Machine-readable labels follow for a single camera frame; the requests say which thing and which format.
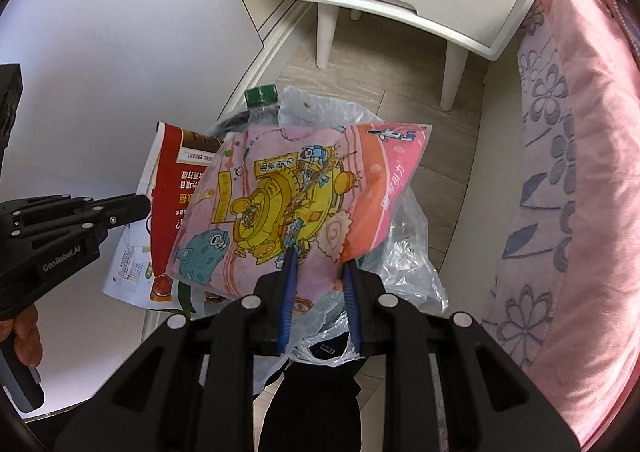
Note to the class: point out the green cap plastic bottle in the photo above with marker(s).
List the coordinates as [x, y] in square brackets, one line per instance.
[261, 95]

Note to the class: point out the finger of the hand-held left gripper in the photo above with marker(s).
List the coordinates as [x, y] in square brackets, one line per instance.
[120, 212]
[45, 204]

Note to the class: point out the clear plastic bin liner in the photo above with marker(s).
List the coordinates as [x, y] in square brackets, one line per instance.
[415, 252]

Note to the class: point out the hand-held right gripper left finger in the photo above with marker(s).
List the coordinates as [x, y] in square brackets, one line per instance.
[287, 292]

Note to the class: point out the red and white paper bag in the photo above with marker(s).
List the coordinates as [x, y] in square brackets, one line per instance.
[170, 182]

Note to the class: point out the person's left hand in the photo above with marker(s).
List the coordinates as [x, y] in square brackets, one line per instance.
[26, 337]

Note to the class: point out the pink floral blanket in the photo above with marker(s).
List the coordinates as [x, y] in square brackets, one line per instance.
[590, 182]

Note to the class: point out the pink cartoon snack bag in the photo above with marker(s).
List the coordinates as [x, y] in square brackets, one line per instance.
[300, 171]

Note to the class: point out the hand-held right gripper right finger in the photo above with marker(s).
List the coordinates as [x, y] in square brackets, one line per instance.
[352, 302]

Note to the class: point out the white wardrobe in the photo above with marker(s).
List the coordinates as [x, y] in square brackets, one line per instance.
[125, 31]

